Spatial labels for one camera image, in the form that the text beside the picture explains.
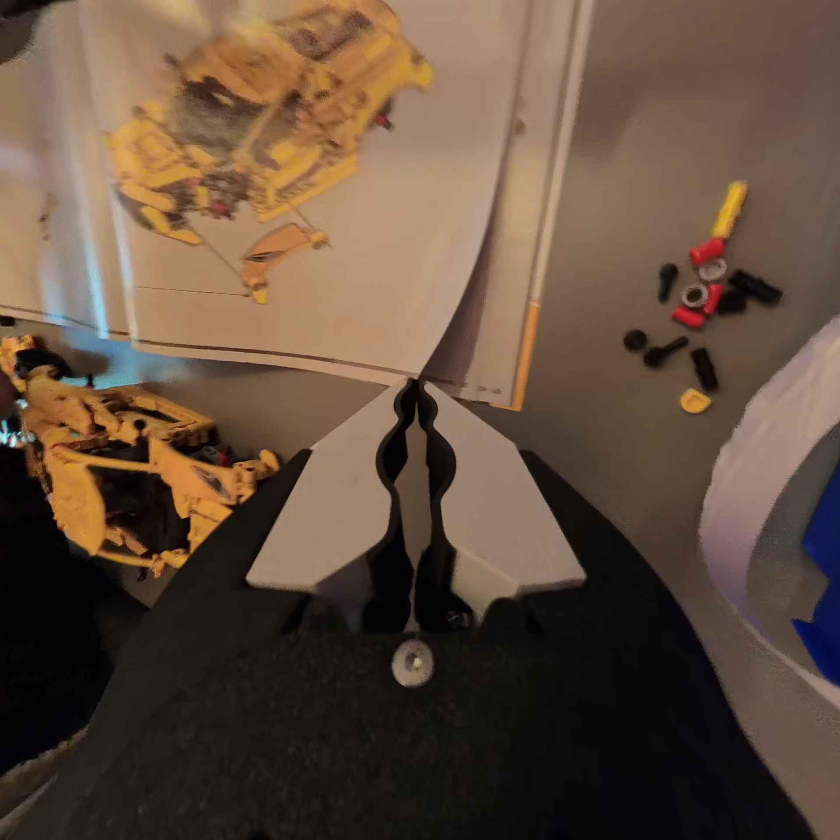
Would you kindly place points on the yellow brick connector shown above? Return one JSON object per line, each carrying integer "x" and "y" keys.
{"x": 730, "y": 210}

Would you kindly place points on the instruction booklet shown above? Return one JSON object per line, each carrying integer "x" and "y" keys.
{"x": 394, "y": 229}

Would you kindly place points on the blue storage bin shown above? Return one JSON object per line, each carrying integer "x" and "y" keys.
{"x": 823, "y": 558}

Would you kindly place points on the small yellow rounded brick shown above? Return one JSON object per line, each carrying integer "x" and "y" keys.
{"x": 695, "y": 401}

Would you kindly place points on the white paper bag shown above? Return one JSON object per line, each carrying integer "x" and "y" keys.
{"x": 728, "y": 472}

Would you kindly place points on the scattered black brick pins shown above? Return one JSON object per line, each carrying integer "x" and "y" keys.
{"x": 754, "y": 287}

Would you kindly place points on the grey desk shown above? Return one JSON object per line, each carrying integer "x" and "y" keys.
{"x": 656, "y": 98}

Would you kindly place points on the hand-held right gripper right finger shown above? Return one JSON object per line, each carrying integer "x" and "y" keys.
{"x": 512, "y": 512}

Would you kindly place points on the red brick piece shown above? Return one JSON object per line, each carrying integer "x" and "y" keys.
{"x": 695, "y": 315}
{"x": 707, "y": 251}

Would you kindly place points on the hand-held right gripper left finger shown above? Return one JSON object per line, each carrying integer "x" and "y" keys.
{"x": 315, "y": 512}

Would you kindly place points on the yellow toy brick car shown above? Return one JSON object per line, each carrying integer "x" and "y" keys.
{"x": 79, "y": 407}

